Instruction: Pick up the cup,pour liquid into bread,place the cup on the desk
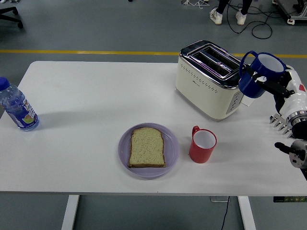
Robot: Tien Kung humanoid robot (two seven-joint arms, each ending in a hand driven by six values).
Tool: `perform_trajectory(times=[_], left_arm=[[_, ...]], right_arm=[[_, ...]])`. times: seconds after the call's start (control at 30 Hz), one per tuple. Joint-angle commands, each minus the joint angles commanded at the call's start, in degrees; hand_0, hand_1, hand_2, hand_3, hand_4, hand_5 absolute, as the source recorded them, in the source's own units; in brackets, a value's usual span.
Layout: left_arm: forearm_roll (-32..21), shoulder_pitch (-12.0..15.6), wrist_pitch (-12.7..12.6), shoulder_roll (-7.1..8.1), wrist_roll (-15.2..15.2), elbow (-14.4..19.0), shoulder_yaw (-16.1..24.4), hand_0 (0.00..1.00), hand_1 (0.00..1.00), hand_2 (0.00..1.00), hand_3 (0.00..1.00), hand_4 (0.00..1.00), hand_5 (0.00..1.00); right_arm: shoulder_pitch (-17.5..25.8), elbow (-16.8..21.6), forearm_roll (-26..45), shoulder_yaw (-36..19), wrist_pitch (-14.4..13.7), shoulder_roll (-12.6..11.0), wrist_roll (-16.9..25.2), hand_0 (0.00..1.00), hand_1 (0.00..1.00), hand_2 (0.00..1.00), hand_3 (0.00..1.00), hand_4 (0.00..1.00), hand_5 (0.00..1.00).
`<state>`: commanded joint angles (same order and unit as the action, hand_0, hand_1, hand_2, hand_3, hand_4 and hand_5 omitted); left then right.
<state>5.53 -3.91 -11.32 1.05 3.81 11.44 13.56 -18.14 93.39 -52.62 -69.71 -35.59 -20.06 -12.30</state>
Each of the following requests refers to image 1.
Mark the purple round plate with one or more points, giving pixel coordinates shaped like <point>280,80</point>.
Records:
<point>172,148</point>

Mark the water bottle with blue cap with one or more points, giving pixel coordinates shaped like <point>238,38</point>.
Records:
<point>20,110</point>

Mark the metal equipment cart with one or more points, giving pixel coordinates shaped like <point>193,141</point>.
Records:
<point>297,17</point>

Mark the slice of bread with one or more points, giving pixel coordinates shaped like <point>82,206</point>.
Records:
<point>146,148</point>

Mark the black table control panel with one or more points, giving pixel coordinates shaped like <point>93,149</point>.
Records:
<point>287,199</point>

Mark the blue enamel cup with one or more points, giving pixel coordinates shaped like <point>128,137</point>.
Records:
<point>249,87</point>

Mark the white paper card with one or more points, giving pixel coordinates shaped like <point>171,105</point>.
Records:
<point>247,101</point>

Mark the person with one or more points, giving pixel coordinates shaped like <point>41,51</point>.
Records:
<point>217,17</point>

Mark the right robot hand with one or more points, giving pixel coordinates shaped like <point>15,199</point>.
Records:
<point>295,100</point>

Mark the red enamel cup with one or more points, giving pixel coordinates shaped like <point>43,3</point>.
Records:
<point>200,153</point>

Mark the metal toast rack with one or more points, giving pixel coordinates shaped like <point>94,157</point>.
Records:
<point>279,122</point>

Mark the cream and chrome toaster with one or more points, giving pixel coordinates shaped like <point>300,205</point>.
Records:
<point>204,95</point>

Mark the white table leg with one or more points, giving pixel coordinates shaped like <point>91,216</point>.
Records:
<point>70,213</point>
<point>247,213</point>

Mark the black office chair base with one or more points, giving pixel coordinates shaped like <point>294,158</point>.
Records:
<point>12,10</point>

